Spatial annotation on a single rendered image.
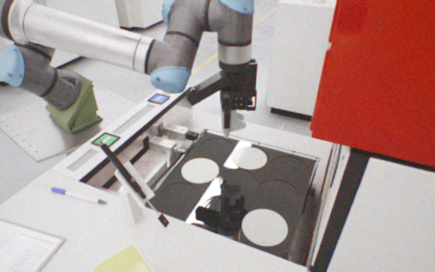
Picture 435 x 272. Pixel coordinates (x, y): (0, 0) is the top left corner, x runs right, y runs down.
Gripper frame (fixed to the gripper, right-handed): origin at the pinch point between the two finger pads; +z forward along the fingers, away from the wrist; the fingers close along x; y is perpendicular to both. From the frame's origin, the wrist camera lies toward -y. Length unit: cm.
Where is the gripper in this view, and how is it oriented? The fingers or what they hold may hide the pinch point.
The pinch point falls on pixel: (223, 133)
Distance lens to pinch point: 79.8
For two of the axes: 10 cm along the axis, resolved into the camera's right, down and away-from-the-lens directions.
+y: 10.0, -0.5, 0.7
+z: 0.0, 8.1, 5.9
